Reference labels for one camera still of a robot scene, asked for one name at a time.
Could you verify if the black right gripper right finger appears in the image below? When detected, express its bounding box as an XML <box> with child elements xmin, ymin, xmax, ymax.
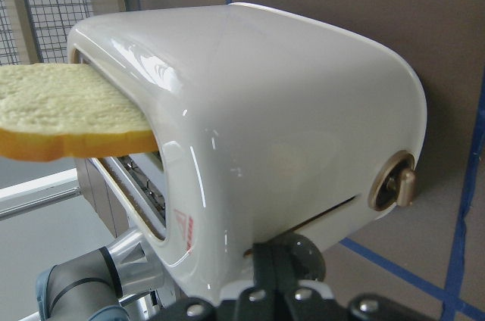
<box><xmin>271</xmin><ymin>245</ymin><xmax>298</xmax><ymax>294</ymax></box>

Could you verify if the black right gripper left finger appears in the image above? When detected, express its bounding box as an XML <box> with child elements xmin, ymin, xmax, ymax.
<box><xmin>252</xmin><ymin>243</ymin><xmax>276</xmax><ymax>298</ymax></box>

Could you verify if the white two-slot toaster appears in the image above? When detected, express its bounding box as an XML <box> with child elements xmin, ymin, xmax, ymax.
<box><xmin>67</xmin><ymin>3</ymin><xmax>427</xmax><ymax>303</ymax></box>

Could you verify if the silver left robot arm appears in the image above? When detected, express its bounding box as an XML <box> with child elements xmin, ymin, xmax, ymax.
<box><xmin>36</xmin><ymin>229</ymin><xmax>164</xmax><ymax>320</ymax></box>

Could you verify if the toast slice in toaster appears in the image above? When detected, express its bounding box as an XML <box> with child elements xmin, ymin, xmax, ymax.
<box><xmin>1</xmin><ymin>64</ymin><xmax>158</xmax><ymax>162</ymax></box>

